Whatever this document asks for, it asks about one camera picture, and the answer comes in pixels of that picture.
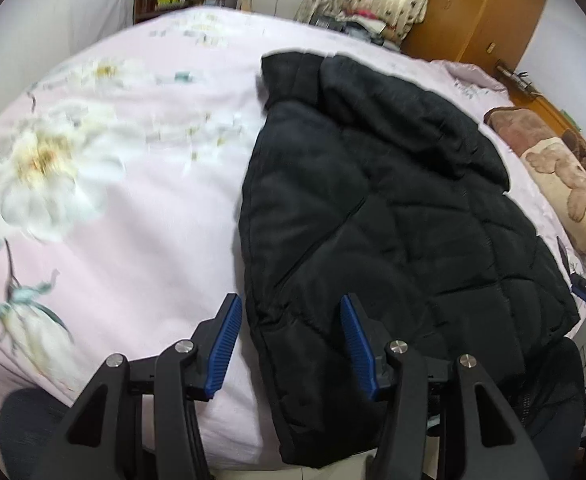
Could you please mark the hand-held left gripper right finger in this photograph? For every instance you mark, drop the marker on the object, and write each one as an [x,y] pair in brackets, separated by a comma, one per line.
[360,350]

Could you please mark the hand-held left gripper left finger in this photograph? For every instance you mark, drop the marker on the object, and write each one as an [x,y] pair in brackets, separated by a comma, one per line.
[223,350]

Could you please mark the black hooded puffer jacket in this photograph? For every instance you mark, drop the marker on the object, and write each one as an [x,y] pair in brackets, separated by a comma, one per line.
[373,210]

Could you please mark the pile of clothes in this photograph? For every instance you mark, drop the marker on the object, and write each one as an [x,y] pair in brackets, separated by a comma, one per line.
[363,17]

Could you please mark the brown bear pattern pillow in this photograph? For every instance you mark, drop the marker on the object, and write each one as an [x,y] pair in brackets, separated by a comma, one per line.
[563,185]

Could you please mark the pink floral bed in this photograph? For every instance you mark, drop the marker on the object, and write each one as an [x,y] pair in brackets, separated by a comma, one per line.
[148,260]

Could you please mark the wooden headboard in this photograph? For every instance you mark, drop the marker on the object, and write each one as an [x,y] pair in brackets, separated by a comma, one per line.
[543,105]

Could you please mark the person's left leg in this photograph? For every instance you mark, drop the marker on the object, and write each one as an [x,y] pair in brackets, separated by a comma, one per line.
[28,425]

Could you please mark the wooden wardrobe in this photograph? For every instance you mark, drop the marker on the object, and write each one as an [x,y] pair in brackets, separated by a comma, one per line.
[473,5]

